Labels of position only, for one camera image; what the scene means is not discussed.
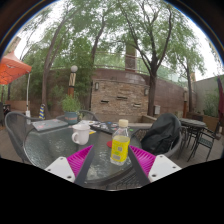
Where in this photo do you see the green plant in blue pot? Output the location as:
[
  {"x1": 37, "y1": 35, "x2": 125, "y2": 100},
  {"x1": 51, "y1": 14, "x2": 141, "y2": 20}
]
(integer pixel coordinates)
[{"x1": 59, "y1": 94, "x2": 82, "y2": 125}]

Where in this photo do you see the black backpack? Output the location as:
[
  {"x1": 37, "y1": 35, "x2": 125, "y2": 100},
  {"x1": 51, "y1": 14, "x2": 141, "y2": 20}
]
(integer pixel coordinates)
[{"x1": 140, "y1": 113, "x2": 182, "y2": 156}]

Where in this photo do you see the white mug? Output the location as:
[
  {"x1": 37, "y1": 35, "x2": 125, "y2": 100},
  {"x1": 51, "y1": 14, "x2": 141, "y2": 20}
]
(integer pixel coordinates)
[{"x1": 71, "y1": 122, "x2": 92, "y2": 146}]

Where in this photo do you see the dark round patio table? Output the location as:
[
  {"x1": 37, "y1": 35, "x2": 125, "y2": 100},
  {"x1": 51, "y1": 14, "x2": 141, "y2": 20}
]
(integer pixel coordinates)
[{"x1": 179, "y1": 117, "x2": 208, "y2": 135}]

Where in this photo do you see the globe-topped lamp post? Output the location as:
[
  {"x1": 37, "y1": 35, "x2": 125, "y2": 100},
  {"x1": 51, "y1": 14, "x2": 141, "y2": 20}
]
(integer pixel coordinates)
[{"x1": 67, "y1": 65, "x2": 79, "y2": 98}]

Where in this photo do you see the orange patio umbrella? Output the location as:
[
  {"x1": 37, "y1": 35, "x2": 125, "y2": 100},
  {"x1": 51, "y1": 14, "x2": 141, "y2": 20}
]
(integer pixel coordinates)
[{"x1": 0, "y1": 51, "x2": 33, "y2": 118}]

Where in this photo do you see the black laptop with stickers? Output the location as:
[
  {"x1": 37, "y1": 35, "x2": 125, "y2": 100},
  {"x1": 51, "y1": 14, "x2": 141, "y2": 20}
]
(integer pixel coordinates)
[{"x1": 89, "y1": 120, "x2": 121, "y2": 135}]

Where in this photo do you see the closed maroon umbrella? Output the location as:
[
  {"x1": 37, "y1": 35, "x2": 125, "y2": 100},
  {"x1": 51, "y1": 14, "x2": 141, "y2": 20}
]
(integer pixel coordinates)
[{"x1": 217, "y1": 75, "x2": 224, "y2": 122}]

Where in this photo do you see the grey laptop with stickers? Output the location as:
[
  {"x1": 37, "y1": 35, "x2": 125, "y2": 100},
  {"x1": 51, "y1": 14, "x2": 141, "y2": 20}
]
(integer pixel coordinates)
[{"x1": 32, "y1": 118, "x2": 69, "y2": 132}]

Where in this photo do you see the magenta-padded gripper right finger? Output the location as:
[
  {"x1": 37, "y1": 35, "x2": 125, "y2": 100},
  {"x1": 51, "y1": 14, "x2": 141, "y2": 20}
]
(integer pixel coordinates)
[{"x1": 127, "y1": 144, "x2": 183, "y2": 187}]

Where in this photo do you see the dark metal patio chair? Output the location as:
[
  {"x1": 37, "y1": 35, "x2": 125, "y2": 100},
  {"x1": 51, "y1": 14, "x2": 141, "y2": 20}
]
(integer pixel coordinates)
[{"x1": 186, "y1": 123, "x2": 219, "y2": 162}]

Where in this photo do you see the yellow and blue striped cone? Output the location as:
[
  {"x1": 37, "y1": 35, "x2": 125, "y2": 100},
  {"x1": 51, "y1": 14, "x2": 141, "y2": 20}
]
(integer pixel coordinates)
[{"x1": 38, "y1": 103, "x2": 46, "y2": 120}]

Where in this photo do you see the white paper sheet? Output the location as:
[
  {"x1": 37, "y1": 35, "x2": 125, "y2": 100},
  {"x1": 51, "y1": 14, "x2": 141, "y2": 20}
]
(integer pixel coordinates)
[{"x1": 79, "y1": 119, "x2": 98, "y2": 126}]

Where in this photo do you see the clear bottle with yellow label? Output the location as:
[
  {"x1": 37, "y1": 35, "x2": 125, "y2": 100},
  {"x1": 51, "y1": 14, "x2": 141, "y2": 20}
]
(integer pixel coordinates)
[{"x1": 110, "y1": 118, "x2": 131, "y2": 167}]

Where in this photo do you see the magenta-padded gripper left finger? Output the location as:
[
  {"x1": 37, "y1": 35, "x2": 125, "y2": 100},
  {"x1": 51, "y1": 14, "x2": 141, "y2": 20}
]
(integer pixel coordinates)
[{"x1": 44, "y1": 144, "x2": 96, "y2": 187}]

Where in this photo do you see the grey mesh patio chair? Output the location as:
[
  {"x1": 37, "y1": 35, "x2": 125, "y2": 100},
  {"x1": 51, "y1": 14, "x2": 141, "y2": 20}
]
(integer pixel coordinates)
[
  {"x1": 133, "y1": 128, "x2": 184, "y2": 159},
  {"x1": 4, "y1": 111, "x2": 34, "y2": 164},
  {"x1": 56, "y1": 109, "x2": 99, "y2": 123}
]

